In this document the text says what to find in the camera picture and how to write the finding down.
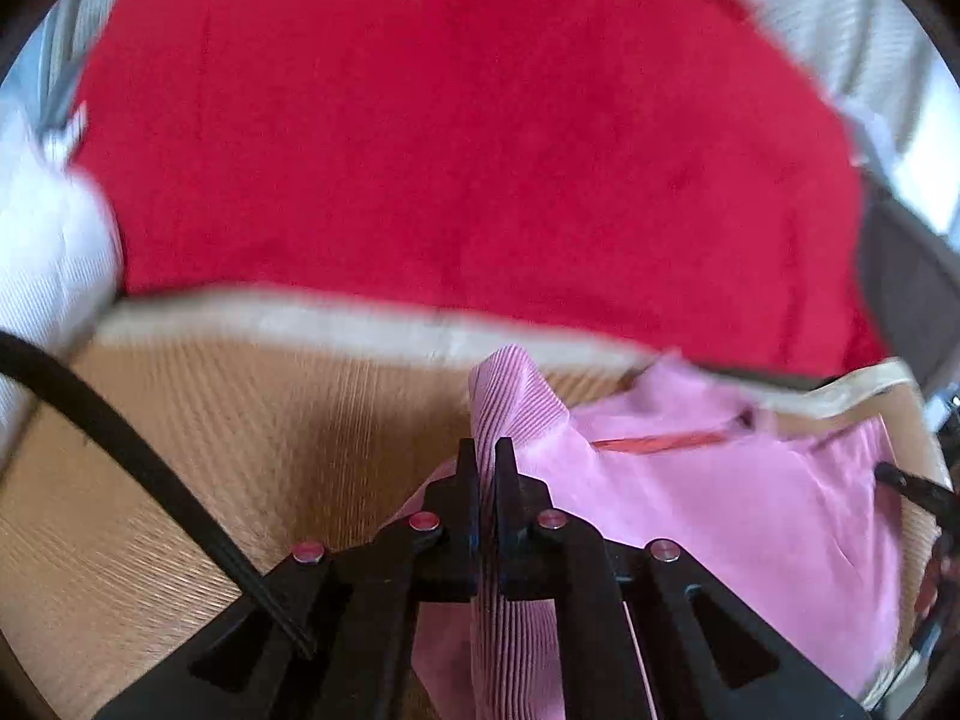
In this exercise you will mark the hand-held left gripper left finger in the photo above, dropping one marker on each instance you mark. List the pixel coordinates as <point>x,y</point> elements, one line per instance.
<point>466,532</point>

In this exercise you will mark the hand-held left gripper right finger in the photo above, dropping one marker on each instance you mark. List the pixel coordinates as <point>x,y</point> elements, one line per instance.
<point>510,532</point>

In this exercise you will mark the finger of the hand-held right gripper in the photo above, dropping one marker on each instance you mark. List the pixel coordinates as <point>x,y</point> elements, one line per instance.
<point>919,489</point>

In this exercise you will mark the woven rattan mat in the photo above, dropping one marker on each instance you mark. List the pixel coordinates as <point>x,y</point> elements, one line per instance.
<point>225,435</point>

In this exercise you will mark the red blanket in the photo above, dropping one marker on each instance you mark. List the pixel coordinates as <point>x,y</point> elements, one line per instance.
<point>465,135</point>

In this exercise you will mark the white quilted pillow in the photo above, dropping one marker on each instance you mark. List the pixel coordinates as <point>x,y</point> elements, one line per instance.
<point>52,262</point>

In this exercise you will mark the grey bed frame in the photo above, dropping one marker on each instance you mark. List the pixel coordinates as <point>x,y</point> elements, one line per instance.
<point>911,277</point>

